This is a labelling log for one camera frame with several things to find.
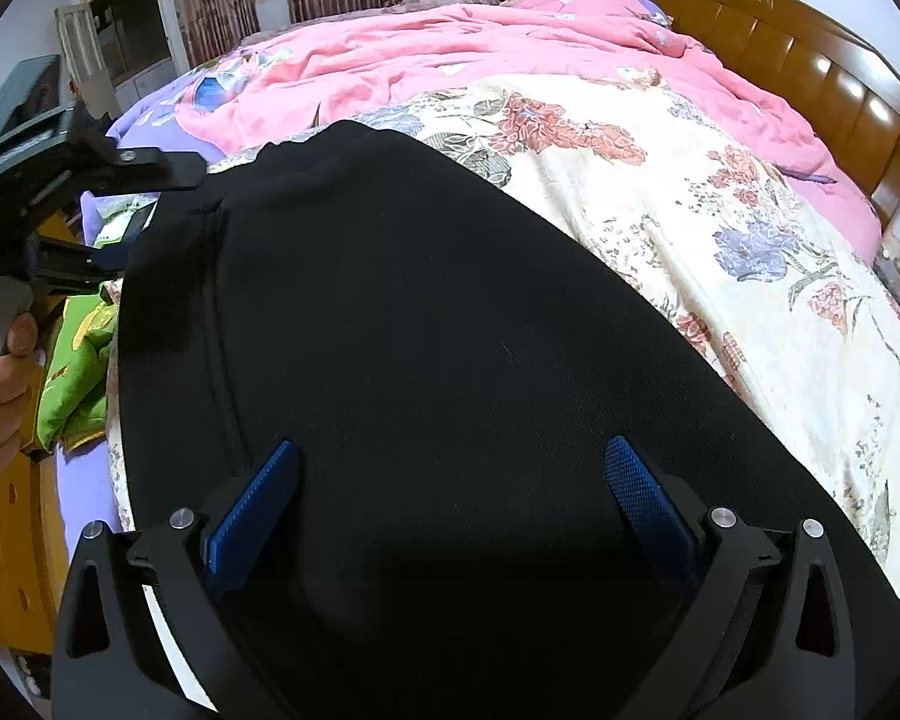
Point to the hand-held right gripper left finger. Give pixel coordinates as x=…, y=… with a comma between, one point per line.
x=251, y=517

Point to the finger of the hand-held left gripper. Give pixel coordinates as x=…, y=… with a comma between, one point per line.
x=82, y=266
x=157, y=169

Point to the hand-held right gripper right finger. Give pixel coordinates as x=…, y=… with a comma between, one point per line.
x=649, y=517

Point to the black pants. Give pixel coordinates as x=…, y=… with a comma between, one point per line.
x=420, y=352

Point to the person's left hand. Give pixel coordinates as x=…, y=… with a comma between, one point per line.
x=0, y=405

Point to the green printed cloth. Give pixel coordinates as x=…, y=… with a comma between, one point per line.
x=75, y=375

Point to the white framed window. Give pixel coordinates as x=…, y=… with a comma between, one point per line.
x=131, y=22

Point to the purple sheet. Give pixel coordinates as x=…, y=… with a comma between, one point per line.
x=82, y=480

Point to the floral bed sheet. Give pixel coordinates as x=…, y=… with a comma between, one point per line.
x=720, y=277

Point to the pink quilt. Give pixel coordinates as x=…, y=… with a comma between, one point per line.
x=420, y=52

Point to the wooden headboard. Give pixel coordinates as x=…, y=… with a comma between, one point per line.
x=795, y=67

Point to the wooden bed frame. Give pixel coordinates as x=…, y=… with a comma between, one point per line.
x=22, y=540

